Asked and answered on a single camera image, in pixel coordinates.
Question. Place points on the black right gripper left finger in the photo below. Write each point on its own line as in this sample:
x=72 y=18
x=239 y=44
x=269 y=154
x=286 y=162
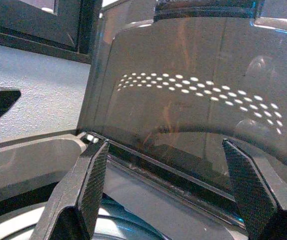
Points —
x=68 y=195

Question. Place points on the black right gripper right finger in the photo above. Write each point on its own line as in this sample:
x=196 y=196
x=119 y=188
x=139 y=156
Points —
x=253 y=200

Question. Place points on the grey top-load washing machine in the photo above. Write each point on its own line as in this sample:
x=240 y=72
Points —
x=21 y=162

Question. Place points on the smoked transparent washer lid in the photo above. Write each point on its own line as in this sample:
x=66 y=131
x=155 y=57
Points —
x=171 y=112

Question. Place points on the black window frame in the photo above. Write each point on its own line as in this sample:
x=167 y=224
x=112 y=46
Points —
x=33 y=30

